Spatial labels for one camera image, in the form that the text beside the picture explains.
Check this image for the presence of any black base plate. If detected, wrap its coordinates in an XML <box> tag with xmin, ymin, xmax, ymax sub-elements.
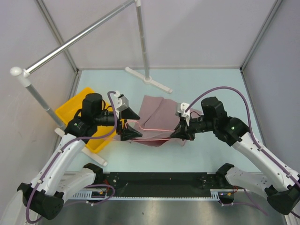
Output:
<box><xmin>94</xmin><ymin>172</ymin><xmax>234</xmax><ymax>192</ymax></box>

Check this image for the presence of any yellow plastic bin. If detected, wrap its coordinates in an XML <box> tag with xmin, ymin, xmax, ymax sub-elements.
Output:
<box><xmin>55</xmin><ymin>87</ymin><xmax>117</xmax><ymax>153</ymax></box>

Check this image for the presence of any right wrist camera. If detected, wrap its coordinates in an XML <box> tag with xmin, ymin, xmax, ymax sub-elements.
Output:
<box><xmin>175</xmin><ymin>103</ymin><xmax>190</xmax><ymax>126</ymax></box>

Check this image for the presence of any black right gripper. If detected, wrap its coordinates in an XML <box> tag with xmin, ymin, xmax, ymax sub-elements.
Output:
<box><xmin>171</xmin><ymin>113</ymin><xmax>216</xmax><ymax>141</ymax></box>

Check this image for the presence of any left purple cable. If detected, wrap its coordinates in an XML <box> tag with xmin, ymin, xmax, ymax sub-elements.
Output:
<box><xmin>25</xmin><ymin>90</ymin><xmax>122</xmax><ymax>224</ymax></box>

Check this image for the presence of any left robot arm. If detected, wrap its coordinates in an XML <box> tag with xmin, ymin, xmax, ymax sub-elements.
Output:
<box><xmin>18</xmin><ymin>91</ymin><xmax>142</xmax><ymax>224</ymax></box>

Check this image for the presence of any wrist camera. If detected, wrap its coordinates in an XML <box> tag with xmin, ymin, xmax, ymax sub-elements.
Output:
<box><xmin>175</xmin><ymin>103</ymin><xmax>190</xmax><ymax>126</ymax></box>
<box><xmin>112</xmin><ymin>90</ymin><xmax>129</xmax><ymax>118</ymax></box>

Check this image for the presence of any white clothes rack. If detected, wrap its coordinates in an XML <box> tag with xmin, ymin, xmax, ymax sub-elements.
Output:
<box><xmin>9</xmin><ymin>0</ymin><xmax>173</xmax><ymax>167</ymax></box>

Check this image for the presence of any purple cable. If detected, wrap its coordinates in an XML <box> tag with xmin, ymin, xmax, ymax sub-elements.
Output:
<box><xmin>185</xmin><ymin>86</ymin><xmax>300</xmax><ymax>216</ymax></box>
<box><xmin>25</xmin><ymin>90</ymin><xmax>122</xmax><ymax>224</ymax></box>

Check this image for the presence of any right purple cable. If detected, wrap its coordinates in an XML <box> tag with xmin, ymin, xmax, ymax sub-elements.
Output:
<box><xmin>185</xmin><ymin>86</ymin><xmax>300</xmax><ymax>216</ymax></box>

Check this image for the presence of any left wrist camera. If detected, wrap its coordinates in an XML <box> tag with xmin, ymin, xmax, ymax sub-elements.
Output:
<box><xmin>112</xmin><ymin>90</ymin><xmax>129</xmax><ymax>118</ymax></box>

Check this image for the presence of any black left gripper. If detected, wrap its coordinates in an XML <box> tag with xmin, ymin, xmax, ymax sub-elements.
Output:
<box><xmin>94</xmin><ymin>107</ymin><xmax>142</xmax><ymax>140</ymax></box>

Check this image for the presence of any pink wire hanger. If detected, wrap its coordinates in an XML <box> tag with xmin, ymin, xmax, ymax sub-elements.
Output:
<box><xmin>124</xmin><ymin>120</ymin><xmax>174</xmax><ymax>142</ymax></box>

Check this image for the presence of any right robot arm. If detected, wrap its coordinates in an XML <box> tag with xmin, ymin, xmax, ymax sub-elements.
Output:
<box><xmin>171</xmin><ymin>97</ymin><xmax>300</xmax><ymax>215</ymax></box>

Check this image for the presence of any white cable duct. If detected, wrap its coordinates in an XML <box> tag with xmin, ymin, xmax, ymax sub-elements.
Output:
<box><xmin>67</xmin><ymin>188</ymin><xmax>234</xmax><ymax>202</ymax></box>

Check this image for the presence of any pink tank top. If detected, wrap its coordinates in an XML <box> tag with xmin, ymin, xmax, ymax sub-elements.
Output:
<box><xmin>112</xmin><ymin>95</ymin><xmax>204</xmax><ymax>149</ymax></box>

